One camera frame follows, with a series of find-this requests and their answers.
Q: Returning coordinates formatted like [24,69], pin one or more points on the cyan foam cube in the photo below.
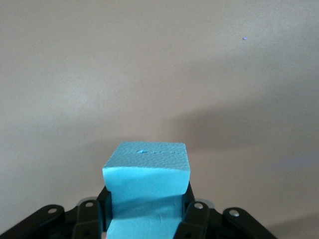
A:
[147,179]

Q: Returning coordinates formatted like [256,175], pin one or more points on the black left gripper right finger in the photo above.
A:
[197,221]

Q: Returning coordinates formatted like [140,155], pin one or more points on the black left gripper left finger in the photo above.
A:
[84,219]

